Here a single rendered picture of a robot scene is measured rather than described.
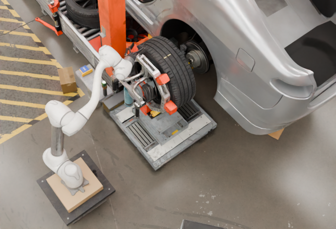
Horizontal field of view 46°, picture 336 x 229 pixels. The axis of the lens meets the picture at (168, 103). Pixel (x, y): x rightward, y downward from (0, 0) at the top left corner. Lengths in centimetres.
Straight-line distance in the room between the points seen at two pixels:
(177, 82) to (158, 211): 129
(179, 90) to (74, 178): 112
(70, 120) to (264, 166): 214
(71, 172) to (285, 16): 248
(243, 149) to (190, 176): 65
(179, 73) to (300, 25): 147
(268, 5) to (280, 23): 21
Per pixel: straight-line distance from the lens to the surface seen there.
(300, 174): 434
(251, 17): 290
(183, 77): 329
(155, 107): 355
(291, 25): 413
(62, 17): 472
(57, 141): 326
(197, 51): 362
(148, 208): 389
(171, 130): 407
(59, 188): 362
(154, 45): 336
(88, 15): 457
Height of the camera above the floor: 370
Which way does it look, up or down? 57 degrees down
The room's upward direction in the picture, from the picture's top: 8 degrees clockwise
